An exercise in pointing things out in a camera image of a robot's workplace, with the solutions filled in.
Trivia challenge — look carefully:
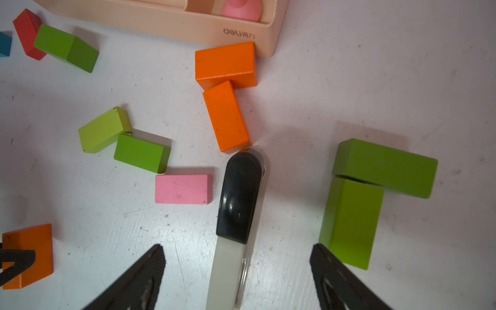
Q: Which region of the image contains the dark green block near organizer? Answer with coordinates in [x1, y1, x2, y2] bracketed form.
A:
[34, 24, 99, 73]

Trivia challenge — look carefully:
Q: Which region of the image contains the teal block near left wall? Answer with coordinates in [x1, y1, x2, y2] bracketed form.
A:
[0, 32, 12, 58]

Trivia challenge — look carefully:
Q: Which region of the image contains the green block long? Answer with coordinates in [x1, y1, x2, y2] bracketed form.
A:
[333, 138, 438, 199]

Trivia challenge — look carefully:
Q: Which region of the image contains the beige desk organizer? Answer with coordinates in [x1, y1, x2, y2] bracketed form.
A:
[36, 0, 289, 58]

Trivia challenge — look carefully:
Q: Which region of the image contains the pink eraser in organizer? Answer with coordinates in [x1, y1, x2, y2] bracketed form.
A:
[221, 0, 262, 22]

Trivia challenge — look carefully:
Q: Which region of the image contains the orange block upper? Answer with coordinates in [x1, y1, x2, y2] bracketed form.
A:
[195, 42, 258, 90]

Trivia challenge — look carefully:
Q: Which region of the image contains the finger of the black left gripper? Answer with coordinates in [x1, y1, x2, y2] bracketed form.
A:
[1, 249, 36, 286]

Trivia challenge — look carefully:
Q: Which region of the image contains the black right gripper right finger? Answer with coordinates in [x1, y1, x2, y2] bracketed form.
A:
[309, 244, 391, 310]

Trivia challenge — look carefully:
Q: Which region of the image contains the green block middle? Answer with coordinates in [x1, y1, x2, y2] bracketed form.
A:
[114, 134, 171, 174]

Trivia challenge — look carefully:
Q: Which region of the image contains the orange block lower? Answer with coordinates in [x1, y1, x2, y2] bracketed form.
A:
[204, 81, 252, 154]

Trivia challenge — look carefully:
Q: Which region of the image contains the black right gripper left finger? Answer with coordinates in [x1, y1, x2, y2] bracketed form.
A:
[85, 244, 166, 309]

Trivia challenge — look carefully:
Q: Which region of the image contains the orange block front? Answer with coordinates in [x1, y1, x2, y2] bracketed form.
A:
[1, 223, 54, 290]

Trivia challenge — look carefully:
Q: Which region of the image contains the pink wooden block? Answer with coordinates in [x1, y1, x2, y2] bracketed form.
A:
[155, 174, 213, 205]

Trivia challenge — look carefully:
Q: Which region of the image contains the green block carried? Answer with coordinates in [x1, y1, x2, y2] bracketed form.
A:
[319, 177, 384, 270]

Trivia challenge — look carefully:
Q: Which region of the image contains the light green block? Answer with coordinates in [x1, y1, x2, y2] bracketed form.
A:
[78, 107, 133, 154]

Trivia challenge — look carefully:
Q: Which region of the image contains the red wooden block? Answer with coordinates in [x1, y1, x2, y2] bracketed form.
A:
[13, 9, 47, 61]

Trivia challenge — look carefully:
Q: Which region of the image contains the orange block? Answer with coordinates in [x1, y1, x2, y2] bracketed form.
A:
[1, 223, 54, 290]
[195, 42, 258, 90]
[204, 81, 252, 154]

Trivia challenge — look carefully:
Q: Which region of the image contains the black white stapler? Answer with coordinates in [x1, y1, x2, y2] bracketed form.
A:
[205, 147, 266, 309]

